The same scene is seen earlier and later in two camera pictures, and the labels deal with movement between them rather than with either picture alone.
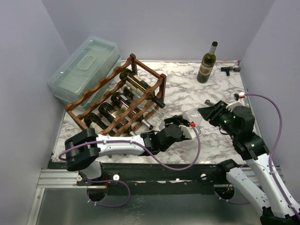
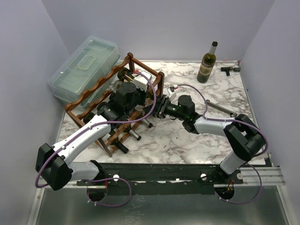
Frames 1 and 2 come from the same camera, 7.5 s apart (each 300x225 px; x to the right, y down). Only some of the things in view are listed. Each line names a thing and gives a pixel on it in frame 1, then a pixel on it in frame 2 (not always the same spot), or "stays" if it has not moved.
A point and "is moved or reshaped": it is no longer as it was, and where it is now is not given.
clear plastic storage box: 90,63 stays
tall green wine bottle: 207,64 stays
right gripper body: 216,112 to 161,107
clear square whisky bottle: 194,116 is moved or reshaped
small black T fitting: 227,69 stays
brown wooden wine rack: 123,102 stays
